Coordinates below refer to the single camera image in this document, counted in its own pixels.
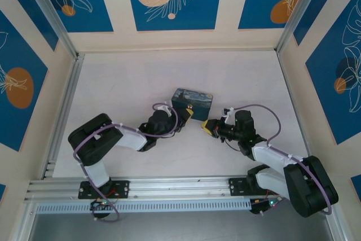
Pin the starry night print tin box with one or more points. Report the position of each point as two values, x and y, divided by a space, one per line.
197 102

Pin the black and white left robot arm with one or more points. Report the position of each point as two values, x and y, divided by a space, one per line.
93 142

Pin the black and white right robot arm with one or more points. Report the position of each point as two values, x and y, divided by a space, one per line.
307 187

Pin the grey metal panel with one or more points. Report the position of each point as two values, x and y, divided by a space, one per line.
183 228

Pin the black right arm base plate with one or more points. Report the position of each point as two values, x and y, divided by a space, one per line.
235 186

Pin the long aluminium base rail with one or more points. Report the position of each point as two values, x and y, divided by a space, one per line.
175 186

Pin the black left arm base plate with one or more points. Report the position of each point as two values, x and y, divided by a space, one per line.
124 188

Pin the aluminium table side rail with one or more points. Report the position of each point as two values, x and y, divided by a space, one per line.
63 117

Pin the aluminium frame corner post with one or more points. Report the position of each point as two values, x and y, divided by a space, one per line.
50 12
296 12

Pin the aluminium frame upright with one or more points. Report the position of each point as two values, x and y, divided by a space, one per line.
338 227
24 224

